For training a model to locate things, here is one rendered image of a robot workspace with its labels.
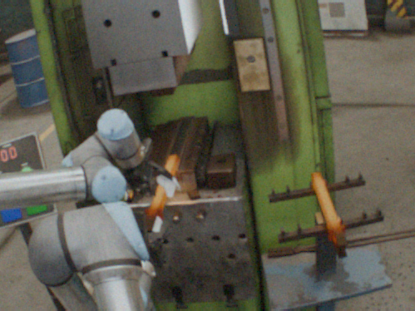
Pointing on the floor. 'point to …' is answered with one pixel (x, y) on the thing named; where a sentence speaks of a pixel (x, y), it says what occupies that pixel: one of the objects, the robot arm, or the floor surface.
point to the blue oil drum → (27, 69)
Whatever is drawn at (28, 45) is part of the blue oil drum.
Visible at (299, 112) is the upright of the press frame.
